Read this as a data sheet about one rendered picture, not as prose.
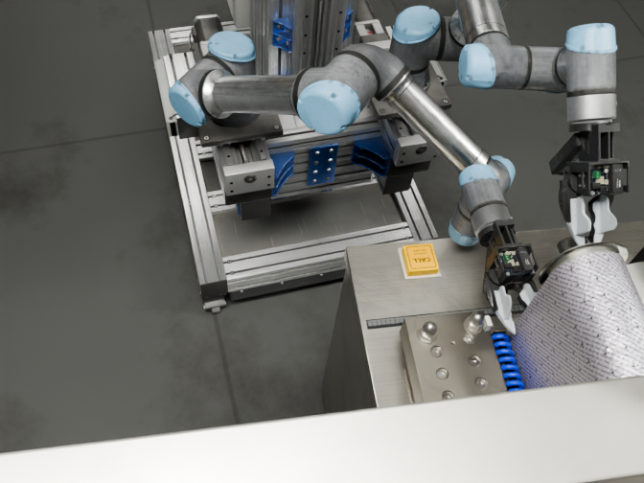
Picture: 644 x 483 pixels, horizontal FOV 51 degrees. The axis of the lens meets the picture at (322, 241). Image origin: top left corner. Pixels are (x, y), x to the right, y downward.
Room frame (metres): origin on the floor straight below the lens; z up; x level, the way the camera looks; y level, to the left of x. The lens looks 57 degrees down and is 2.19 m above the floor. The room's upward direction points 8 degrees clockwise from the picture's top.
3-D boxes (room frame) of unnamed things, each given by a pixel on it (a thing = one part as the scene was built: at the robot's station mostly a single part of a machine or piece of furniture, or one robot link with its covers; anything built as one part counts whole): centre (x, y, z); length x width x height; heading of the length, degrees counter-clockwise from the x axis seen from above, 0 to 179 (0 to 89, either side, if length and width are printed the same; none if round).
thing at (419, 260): (0.83, -0.22, 0.91); 0.07 x 0.07 x 0.02; 15
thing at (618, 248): (0.64, -0.44, 1.25); 0.15 x 0.01 x 0.15; 105
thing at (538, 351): (0.50, -0.41, 1.11); 0.23 x 0.01 x 0.18; 15
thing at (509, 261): (0.73, -0.35, 1.12); 0.12 x 0.08 x 0.09; 15
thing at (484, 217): (0.81, -0.34, 1.11); 0.08 x 0.05 x 0.08; 105
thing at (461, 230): (0.90, -0.32, 1.01); 0.11 x 0.08 x 0.11; 155
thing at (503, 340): (0.50, -0.39, 1.03); 0.21 x 0.04 x 0.03; 15
